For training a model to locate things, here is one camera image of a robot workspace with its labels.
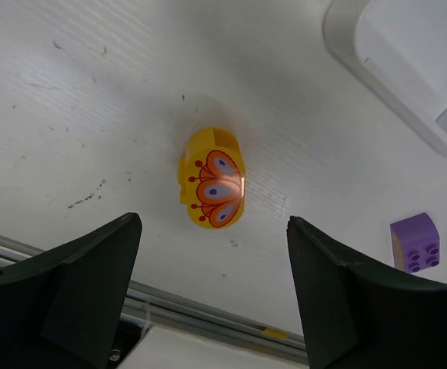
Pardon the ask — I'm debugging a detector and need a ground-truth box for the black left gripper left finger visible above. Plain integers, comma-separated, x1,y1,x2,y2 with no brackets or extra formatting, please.
0,213,142,368

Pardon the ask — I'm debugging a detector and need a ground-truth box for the yellow butterfly lego brick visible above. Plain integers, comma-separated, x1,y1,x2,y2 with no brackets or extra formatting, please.
178,128,246,229

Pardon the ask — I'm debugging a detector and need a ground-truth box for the purple curved lego brick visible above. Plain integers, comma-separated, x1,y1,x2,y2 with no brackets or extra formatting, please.
390,212,440,274

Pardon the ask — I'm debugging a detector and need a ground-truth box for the white compartment tray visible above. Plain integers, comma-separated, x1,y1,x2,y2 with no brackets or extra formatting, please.
322,0,447,158

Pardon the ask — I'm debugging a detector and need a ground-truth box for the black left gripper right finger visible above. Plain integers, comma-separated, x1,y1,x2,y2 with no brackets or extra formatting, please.
287,216,447,368

